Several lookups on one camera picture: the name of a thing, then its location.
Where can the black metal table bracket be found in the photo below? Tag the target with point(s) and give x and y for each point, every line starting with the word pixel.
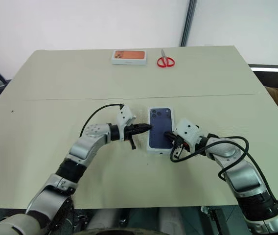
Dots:
pixel 215 218

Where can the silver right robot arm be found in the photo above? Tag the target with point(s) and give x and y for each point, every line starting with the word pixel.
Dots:
pixel 241 176

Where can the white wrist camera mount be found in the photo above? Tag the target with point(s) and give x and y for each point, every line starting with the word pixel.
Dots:
pixel 186 132
pixel 125 115

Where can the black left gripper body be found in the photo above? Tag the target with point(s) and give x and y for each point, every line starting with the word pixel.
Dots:
pixel 130 131

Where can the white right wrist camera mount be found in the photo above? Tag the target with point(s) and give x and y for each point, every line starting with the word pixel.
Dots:
pixel 186 132

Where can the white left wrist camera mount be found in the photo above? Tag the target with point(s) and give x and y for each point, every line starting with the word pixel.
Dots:
pixel 125 115

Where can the phone box with orange print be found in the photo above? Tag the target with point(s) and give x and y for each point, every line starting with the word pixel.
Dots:
pixel 129 55

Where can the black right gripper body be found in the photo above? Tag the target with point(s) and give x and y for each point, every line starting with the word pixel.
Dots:
pixel 181 146

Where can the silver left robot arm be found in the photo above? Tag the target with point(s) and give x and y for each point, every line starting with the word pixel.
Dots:
pixel 87 147

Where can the black desk with white edge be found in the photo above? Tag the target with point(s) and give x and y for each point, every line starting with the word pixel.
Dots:
pixel 276 77

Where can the dark metal pole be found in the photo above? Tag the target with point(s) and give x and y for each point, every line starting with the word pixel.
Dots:
pixel 189 22

